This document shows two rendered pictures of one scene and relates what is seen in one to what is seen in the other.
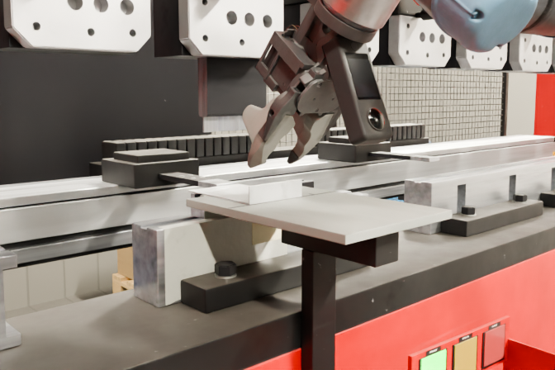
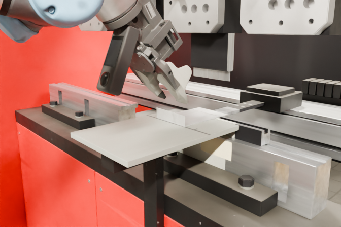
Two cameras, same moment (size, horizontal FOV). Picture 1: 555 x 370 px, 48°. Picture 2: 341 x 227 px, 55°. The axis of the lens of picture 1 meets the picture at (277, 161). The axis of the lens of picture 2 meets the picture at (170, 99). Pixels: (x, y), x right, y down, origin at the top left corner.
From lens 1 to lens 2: 0.98 m
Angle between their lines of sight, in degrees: 89
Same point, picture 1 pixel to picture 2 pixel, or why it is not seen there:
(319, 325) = (146, 198)
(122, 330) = not seen: hidden behind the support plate
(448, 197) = not seen: outside the picture
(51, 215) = (218, 106)
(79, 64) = not seen: hidden behind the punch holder
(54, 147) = (302, 77)
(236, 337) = (123, 173)
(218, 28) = (176, 16)
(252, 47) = (195, 26)
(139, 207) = (260, 118)
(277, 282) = (181, 173)
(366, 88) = (110, 59)
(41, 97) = (299, 47)
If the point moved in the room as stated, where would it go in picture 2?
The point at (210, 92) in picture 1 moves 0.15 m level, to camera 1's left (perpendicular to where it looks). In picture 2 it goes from (192, 52) to (188, 48)
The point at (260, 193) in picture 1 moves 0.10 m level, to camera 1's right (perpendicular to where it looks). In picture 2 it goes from (161, 114) to (160, 128)
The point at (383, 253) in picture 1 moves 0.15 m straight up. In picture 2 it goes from (104, 161) to (100, 73)
